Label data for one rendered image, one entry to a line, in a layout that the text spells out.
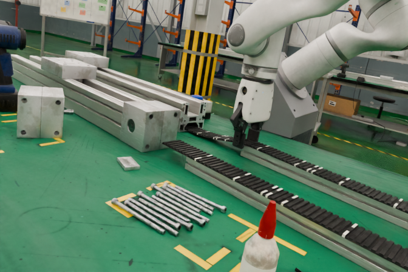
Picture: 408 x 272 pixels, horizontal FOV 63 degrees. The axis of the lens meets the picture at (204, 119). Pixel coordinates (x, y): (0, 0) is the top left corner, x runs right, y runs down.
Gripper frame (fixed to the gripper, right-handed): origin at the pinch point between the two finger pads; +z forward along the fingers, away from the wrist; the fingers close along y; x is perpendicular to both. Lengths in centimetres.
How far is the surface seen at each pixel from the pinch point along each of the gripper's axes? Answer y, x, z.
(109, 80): -5, 57, -3
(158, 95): -5.0, 29.9, -4.3
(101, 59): 2, 76, -8
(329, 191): -2.1, -23.8, 3.2
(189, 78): 225, 251, 30
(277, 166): -2.0, -11.2, 2.7
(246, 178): -19.4, -14.8, 0.4
